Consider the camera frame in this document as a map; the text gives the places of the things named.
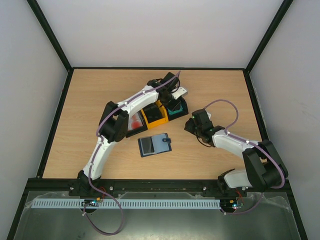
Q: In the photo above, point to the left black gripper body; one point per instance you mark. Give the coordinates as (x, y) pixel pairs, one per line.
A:
(166, 101)

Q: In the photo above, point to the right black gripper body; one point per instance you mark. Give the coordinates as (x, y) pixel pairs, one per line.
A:
(189, 124)

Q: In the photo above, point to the dark blue card holder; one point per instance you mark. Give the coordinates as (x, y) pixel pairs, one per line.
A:
(161, 142)

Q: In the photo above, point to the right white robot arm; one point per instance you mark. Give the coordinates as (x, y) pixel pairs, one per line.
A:
(263, 166)

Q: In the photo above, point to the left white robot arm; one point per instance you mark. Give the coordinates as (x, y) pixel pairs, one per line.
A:
(113, 125)

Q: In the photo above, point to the teal card stack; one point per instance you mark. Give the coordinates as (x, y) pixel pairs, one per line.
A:
(174, 108)

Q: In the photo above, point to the black card stack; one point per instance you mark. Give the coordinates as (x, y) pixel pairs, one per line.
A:
(152, 113)

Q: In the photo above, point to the red white card stack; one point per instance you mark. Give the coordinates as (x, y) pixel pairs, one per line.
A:
(135, 122)

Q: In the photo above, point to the black bin right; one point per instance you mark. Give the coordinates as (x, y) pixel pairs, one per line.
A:
(180, 110)

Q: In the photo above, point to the black bin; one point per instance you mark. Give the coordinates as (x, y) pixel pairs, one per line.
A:
(180, 110)
(140, 130)

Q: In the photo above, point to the yellow bin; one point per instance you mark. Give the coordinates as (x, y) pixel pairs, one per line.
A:
(162, 121)

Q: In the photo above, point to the black bin left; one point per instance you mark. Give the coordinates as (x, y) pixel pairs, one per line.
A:
(140, 130)

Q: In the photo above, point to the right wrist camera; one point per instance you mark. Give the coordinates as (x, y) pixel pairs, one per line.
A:
(208, 115)

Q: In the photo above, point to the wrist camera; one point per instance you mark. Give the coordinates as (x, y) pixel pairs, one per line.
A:
(179, 92)
(208, 115)

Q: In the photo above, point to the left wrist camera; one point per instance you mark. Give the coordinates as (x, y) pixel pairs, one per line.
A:
(179, 92)

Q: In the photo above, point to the black mounting rail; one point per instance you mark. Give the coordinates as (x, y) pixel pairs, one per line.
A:
(205, 188)

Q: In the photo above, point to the black enclosure frame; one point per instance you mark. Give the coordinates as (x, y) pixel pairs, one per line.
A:
(38, 182)

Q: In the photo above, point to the grey slotted cable duct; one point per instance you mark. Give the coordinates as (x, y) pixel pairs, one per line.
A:
(190, 204)

